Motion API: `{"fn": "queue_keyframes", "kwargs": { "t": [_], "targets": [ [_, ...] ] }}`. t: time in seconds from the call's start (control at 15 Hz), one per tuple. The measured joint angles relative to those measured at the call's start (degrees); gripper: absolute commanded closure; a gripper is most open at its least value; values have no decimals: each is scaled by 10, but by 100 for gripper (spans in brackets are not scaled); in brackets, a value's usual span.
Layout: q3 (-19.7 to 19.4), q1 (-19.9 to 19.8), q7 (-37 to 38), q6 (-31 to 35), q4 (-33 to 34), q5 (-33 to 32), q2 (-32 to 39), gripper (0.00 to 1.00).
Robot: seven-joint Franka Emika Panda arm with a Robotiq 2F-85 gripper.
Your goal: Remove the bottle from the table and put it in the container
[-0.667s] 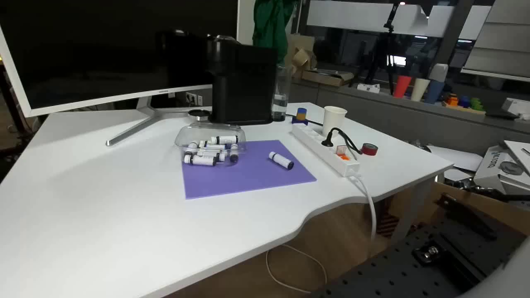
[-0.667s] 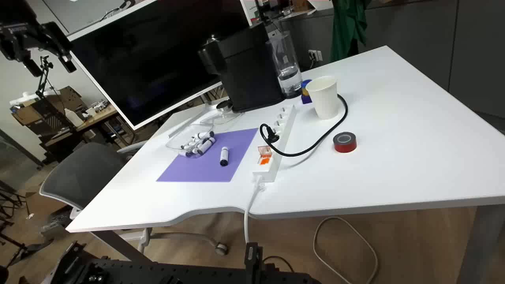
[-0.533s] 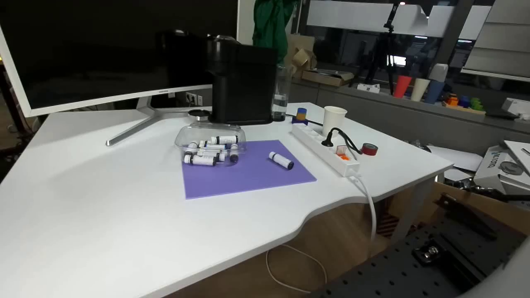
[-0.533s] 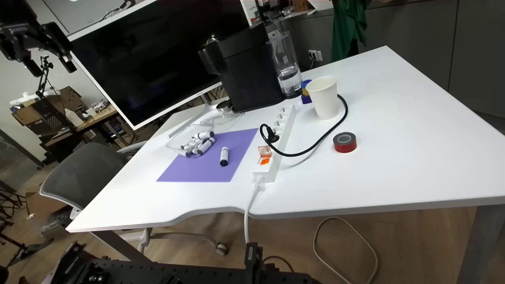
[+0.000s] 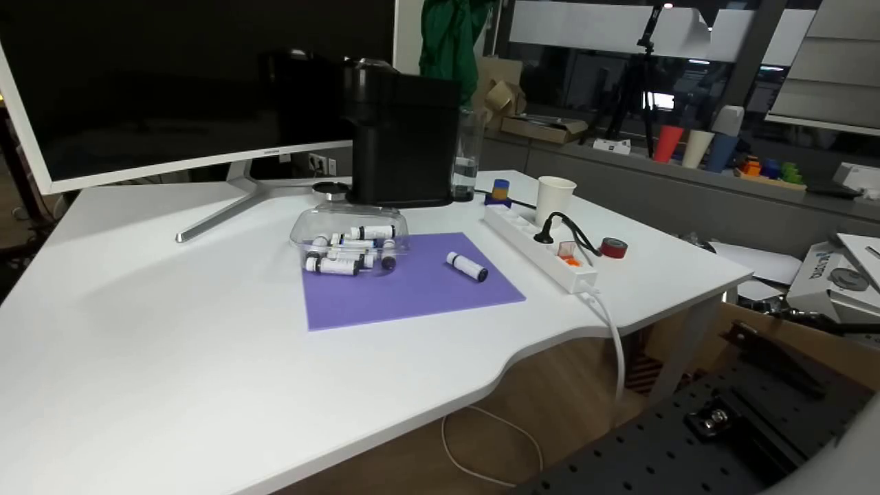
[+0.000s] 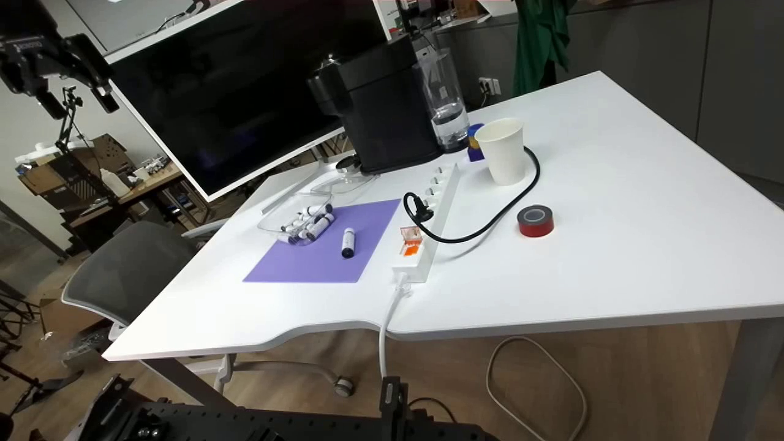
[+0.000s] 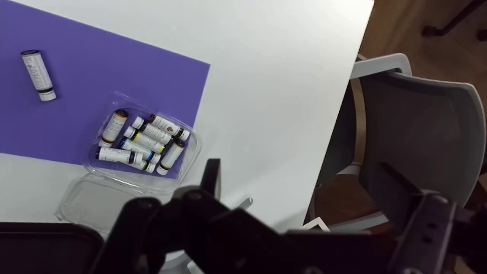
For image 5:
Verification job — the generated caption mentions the white cable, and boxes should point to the white cable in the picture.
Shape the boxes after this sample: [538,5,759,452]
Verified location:
[440,287,627,488]

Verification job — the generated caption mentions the black coffee machine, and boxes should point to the black coffee machine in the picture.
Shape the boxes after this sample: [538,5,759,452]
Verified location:
[312,58,484,210]

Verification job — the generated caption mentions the clear plastic container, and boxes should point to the clear plastic container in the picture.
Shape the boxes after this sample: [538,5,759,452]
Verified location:
[289,203,411,278]

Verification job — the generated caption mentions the black cable with plug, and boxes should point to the black cable with plug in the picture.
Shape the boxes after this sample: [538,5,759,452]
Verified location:
[473,188,603,258]

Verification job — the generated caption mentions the white paper sheets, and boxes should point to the white paper sheets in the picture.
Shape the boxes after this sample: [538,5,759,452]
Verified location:
[708,239,804,302]

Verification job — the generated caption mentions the blue cup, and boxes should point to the blue cup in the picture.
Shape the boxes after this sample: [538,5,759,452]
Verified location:
[704,132,740,173]

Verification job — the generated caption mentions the white upturned cup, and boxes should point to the white upturned cup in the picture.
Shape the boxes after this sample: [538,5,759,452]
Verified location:
[711,104,746,138]

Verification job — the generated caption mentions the white paper cup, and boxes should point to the white paper cup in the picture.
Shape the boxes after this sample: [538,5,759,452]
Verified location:
[534,175,578,227]

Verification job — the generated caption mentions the stack of cardboard boxes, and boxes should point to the stack of cardboard boxes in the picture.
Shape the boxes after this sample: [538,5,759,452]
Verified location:
[473,56,590,146]

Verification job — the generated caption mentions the purple mat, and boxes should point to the purple mat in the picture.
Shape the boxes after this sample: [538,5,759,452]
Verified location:
[301,232,527,333]

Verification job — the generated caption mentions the white printed cardboard box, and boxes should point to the white printed cardboard box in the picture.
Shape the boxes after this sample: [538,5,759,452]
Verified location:
[786,232,880,325]

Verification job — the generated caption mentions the white curved monitor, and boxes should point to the white curved monitor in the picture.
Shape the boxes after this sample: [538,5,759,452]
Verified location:
[0,0,397,245]

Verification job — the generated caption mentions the white power strip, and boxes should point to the white power strip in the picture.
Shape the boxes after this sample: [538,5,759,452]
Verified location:
[483,203,599,296]

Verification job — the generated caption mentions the green cloth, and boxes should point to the green cloth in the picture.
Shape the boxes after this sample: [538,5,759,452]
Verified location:
[419,0,497,105]

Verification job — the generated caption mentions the red cup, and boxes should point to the red cup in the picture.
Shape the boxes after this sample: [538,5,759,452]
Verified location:
[651,124,685,164]

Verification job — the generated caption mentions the colourful toy blocks on board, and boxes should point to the colourful toy blocks on board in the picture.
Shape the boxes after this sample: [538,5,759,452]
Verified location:
[733,156,808,191]

